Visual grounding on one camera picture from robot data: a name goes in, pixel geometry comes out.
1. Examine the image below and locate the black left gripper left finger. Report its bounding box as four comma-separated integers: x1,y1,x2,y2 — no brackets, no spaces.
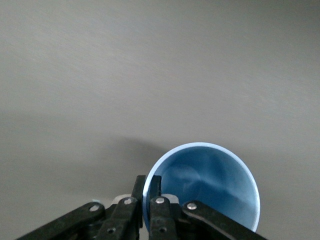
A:
16,174,147,240

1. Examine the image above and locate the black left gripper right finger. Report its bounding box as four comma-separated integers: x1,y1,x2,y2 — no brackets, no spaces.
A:
148,175,269,240

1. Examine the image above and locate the light blue cup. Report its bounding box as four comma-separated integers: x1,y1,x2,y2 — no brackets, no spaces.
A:
141,142,261,233

